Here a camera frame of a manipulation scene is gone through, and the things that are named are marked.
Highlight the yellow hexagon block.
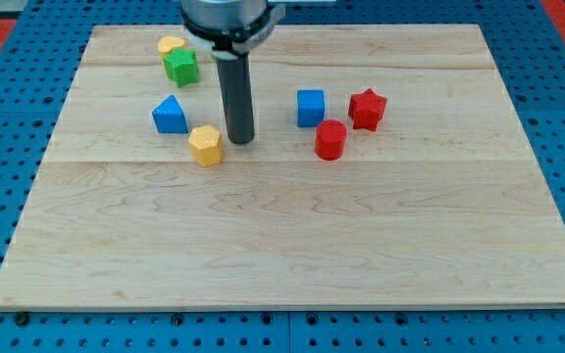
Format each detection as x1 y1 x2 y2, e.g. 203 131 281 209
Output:
188 125 224 167

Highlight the blue triangle block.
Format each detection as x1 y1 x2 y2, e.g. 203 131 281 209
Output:
152 95 188 133

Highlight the light wooden board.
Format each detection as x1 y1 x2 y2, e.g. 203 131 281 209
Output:
0 25 565 312

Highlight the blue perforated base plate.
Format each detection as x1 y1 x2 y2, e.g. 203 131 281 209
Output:
0 1 565 352

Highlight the green star block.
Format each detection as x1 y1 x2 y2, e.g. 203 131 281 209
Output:
163 47 199 87

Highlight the blue cube block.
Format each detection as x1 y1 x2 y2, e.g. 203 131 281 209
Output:
296 89 326 127

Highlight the red star block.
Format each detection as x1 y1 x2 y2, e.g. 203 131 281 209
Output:
348 88 388 131

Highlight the red cylinder block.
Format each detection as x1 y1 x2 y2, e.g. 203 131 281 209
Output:
314 120 347 161

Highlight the yellow heart block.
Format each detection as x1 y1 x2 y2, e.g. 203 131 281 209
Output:
157 35 186 59

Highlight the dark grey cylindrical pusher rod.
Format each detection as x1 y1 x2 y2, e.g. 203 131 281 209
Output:
217 54 255 144

